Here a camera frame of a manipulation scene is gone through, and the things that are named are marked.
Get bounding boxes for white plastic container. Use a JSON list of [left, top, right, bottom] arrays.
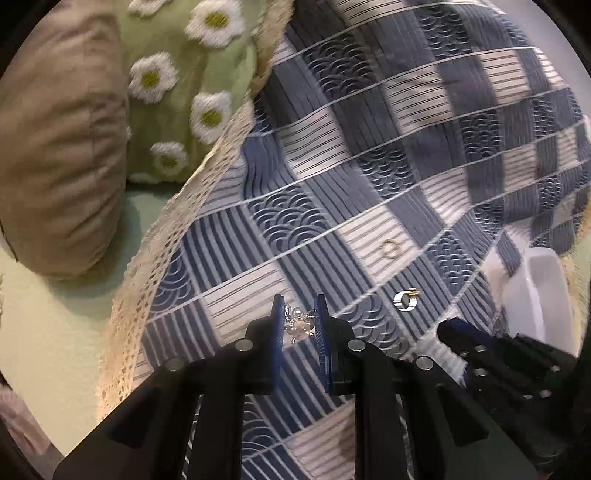
[[485, 247, 583, 361]]

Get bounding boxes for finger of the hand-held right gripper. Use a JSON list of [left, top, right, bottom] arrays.
[[436, 318, 509, 393], [501, 332, 580, 407]]

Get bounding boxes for silver ring with gold charm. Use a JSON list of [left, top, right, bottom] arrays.
[[392, 288, 421, 313]]

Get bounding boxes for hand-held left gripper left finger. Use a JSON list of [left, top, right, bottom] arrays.
[[53, 293, 284, 480]]

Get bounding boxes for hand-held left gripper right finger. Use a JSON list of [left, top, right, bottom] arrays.
[[314, 293, 541, 480]]

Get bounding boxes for blue white patterned cloth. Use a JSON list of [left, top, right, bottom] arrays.
[[95, 0, 591, 480]]

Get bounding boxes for pale pink cloth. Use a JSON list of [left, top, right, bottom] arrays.
[[0, 388, 61, 467]]

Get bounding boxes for silver ornate pearl ring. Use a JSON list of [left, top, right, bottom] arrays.
[[283, 305, 319, 344]]

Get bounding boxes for green daisy pillow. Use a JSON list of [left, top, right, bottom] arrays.
[[115, 0, 278, 185]]

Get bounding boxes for tan pillow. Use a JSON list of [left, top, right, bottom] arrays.
[[0, 14, 130, 282]]

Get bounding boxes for green quilted bedcover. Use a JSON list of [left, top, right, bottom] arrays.
[[0, 185, 195, 462]]

